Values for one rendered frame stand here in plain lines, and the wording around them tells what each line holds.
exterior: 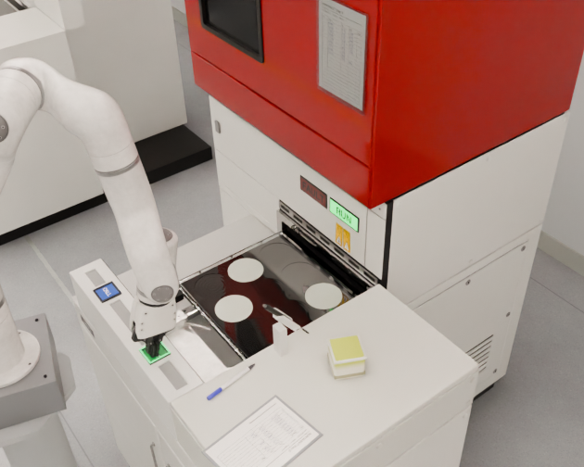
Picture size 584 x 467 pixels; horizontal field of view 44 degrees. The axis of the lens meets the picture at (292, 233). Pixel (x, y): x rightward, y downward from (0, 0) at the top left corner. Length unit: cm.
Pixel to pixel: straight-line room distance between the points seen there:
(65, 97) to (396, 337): 93
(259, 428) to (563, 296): 208
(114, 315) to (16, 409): 31
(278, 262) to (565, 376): 145
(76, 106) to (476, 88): 92
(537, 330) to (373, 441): 173
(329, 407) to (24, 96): 89
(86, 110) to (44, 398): 77
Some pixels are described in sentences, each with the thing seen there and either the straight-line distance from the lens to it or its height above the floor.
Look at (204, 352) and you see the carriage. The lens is 186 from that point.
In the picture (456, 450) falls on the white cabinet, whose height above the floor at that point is 65.
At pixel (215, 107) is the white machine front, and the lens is 231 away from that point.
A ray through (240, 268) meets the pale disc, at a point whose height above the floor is 90.
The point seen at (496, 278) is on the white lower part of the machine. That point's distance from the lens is 237.
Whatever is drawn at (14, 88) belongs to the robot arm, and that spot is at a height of 166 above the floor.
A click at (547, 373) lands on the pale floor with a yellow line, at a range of 308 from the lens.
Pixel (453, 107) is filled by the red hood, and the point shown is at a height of 141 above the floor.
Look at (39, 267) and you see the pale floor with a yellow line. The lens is 363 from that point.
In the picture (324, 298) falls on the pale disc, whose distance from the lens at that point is 194.
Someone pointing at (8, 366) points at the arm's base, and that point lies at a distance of 187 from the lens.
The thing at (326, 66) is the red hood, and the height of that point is 153.
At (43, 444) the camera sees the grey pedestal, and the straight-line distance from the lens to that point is 207.
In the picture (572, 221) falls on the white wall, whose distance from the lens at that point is 345.
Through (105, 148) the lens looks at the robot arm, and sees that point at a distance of 141.
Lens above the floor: 226
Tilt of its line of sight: 39 degrees down
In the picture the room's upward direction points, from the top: 2 degrees counter-clockwise
